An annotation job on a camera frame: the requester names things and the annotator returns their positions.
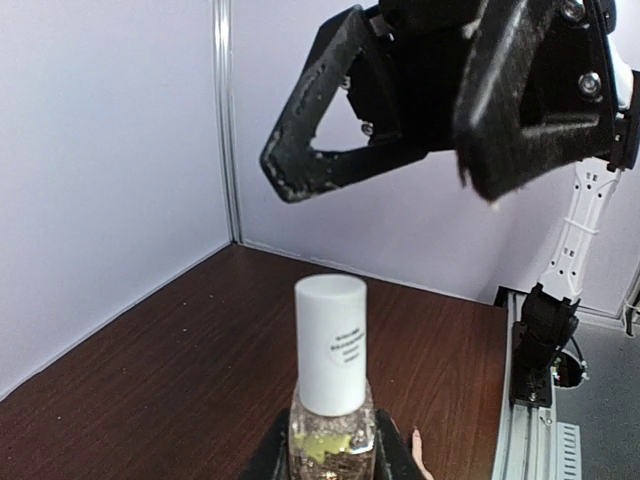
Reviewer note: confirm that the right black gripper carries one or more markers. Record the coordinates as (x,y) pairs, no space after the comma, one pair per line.
(514,88)

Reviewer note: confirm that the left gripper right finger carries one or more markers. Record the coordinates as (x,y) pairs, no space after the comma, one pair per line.
(393,460)

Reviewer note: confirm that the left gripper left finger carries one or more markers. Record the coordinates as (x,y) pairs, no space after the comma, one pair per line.
(269,460)

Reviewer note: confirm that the glitter nail polish bottle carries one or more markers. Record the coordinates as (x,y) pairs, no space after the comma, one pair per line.
(332,424)

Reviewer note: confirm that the right round circuit board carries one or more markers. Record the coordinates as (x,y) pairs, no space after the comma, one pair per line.
(568,372)

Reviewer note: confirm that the right aluminium frame post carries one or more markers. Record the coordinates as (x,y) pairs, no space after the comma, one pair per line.
(222,70)

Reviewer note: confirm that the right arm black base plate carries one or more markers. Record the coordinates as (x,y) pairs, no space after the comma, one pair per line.
(530,377)

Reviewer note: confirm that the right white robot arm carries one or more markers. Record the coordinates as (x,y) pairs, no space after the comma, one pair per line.
(549,310)

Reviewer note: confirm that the person's bare hand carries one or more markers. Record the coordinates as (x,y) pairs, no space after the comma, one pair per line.
(413,444)

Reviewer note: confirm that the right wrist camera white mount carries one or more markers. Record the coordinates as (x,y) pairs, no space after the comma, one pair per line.
(623,78)

